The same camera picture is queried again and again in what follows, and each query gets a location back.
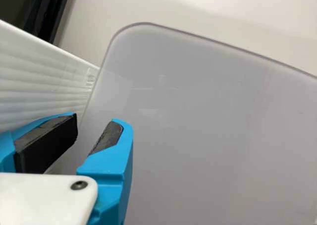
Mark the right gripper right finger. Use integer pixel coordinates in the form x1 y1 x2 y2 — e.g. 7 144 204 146
76 119 134 225

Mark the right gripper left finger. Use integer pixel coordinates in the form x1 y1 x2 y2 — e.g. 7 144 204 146
0 112 79 174

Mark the incubator door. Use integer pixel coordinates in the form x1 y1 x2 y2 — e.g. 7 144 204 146
0 19 100 136

